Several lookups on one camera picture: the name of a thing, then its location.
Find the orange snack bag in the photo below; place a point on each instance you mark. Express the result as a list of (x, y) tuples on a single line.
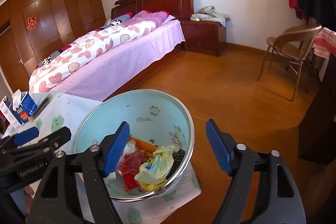
[(142, 145)]

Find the white tall milk carton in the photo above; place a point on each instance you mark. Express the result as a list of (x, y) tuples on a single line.
[(9, 113)]

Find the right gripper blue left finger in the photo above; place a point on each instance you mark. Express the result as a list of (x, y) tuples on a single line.
[(112, 147)]

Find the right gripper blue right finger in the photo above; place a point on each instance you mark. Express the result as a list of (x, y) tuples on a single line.
[(220, 145)]

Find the clear plastic bag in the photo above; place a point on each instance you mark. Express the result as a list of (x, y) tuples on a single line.
[(129, 150)]

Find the person's left hand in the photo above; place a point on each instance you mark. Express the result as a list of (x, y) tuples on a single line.
[(29, 197)]

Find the heart pattern white duvet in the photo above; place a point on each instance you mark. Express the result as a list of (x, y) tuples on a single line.
[(83, 51)]

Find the brown wicker chair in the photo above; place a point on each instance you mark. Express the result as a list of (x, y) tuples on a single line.
[(294, 45)]

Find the red white striped towel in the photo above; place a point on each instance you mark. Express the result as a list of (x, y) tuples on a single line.
[(325, 43)]

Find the blue Look milk carton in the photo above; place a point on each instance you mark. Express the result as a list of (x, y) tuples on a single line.
[(23, 106)]

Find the white tablecloth green clouds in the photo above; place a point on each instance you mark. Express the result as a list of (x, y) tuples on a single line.
[(72, 189)]

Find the pile of clothes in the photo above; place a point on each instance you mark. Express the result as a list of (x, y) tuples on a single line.
[(209, 14)]

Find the light blue trash bin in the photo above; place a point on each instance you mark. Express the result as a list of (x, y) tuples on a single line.
[(156, 120)]

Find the cow pattern pillow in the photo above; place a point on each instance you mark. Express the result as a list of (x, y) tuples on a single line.
[(120, 19)]

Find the pink purple blanket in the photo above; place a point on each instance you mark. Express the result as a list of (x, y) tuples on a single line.
[(157, 17)]

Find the red foam net sleeve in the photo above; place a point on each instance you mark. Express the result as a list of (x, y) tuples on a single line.
[(129, 181)]

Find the wooden door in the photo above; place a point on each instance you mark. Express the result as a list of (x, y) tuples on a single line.
[(11, 64)]

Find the brown wooden wardrobe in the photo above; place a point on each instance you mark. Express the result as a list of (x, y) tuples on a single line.
[(60, 22)]

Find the wooden nightstand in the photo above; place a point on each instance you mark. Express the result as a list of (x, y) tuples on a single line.
[(204, 37)]

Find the pink bed sheet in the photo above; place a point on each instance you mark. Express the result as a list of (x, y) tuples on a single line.
[(126, 66)]

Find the red transparent plastic wrapper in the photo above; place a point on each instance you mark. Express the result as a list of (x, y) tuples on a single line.
[(132, 163)]

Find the dark flat foil wrapper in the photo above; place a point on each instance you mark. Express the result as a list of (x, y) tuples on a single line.
[(41, 107)]

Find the yellow plastic bag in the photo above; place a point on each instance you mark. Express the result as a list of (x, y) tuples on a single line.
[(152, 187)]

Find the red double happiness decal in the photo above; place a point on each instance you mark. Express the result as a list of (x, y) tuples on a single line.
[(31, 23)]

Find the pale yellow blue wrapper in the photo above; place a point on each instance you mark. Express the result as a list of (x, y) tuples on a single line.
[(155, 171)]

